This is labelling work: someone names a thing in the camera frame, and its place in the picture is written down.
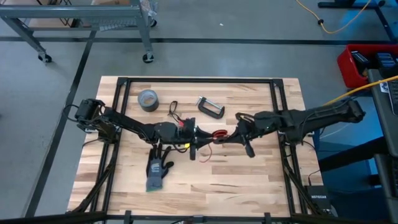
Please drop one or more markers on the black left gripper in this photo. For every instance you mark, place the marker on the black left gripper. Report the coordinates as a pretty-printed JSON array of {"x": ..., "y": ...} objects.
[{"x": 186, "y": 133}]

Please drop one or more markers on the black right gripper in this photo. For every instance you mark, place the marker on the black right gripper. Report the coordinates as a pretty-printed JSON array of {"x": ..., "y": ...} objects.
[{"x": 245, "y": 130}]

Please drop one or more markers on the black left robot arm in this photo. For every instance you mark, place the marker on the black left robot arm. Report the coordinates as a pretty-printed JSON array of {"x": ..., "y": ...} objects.
[{"x": 130, "y": 124}]

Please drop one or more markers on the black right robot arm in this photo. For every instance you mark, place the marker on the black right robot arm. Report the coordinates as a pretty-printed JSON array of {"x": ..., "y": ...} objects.
[{"x": 311, "y": 119}]

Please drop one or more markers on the red tape dispenser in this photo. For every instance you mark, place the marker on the red tape dispenser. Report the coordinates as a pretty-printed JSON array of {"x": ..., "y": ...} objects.
[{"x": 183, "y": 123}]

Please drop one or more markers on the black C-clamp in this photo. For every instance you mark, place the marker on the black C-clamp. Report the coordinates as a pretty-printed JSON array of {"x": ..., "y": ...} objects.
[{"x": 205, "y": 110}]

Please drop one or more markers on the grey work glove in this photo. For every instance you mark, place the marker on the grey work glove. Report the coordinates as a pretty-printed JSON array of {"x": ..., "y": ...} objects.
[{"x": 154, "y": 177}]

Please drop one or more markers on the red floor bin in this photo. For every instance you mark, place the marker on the red floor bin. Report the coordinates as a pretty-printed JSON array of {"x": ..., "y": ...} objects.
[{"x": 345, "y": 68}]

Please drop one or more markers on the black device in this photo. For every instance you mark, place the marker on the black device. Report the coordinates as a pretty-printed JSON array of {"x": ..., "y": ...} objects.
[
  {"x": 360, "y": 60},
  {"x": 385, "y": 62}
]

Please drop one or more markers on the dark grey desk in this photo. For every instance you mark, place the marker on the dark grey desk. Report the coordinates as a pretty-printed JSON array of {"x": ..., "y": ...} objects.
[{"x": 382, "y": 124}]

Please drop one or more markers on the black floor stand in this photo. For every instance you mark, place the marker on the black floor stand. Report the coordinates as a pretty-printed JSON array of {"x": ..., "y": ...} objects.
[{"x": 342, "y": 4}]

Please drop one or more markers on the grey metal cart wooden top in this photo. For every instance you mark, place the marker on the grey metal cart wooden top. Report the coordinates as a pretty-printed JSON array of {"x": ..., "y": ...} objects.
[{"x": 77, "y": 12}]

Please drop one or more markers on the black table frame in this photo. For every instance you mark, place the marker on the black table frame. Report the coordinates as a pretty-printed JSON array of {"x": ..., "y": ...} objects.
[{"x": 199, "y": 80}]

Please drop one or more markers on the grey duct tape roll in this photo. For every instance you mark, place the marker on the grey duct tape roll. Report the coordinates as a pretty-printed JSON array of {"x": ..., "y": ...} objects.
[{"x": 148, "y": 107}]

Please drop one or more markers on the black Netgear switch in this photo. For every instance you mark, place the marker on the black Netgear switch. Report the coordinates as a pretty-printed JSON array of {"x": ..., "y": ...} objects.
[{"x": 317, "y": 196}]

